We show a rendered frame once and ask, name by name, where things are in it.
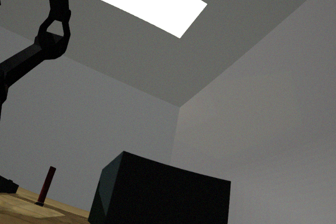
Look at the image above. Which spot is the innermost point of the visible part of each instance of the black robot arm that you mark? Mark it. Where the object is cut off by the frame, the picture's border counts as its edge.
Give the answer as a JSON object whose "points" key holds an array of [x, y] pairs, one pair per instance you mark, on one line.
{"points": [[47, 46]]}

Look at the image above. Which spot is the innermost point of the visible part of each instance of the dark red peg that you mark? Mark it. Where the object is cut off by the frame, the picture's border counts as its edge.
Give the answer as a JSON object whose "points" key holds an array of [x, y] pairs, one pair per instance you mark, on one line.
{"points": [[46, 184]]}

